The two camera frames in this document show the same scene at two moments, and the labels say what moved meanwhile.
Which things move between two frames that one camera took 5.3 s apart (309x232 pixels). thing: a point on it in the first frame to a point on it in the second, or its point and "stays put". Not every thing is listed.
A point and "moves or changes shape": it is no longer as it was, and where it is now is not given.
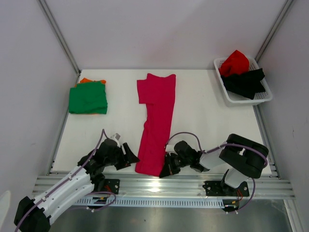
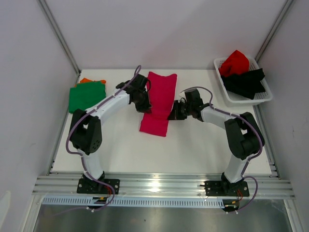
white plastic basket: [233, 99] stays put
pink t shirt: [158, 93] moves or changes shape
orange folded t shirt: [86, 80] stays put
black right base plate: [214, 188] stays put
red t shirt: [236, 63] stays put
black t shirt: [246, 84] stays put
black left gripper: [126, 159] to [146, 107]
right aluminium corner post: [286, 7] stays put
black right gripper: [171, 163] to [175, 111]
